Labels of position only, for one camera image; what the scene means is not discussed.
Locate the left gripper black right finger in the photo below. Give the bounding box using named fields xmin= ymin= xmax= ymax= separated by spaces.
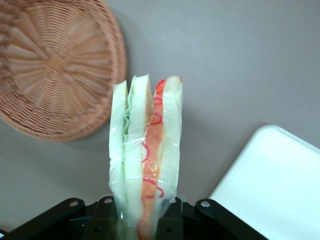
xmin=157 ymin=196 xmax=270 ymax=240

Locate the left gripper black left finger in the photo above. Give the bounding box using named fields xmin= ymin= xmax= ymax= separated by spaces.
xmin=0 ymin=196 xmax=121 ymax=240

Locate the triangle sandwich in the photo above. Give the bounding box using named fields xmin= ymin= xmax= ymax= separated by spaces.
xmin=107 ymin=74 xmax=184 ymax=240

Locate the white rectangular plastic tray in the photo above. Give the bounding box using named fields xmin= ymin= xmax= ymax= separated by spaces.
xmin=207 ymin=124 xmax=320 ymax=240

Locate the brown round wicker basket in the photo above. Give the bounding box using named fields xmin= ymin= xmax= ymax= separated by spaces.
xmin=0 ymin=0 xmax=128 ymax=143

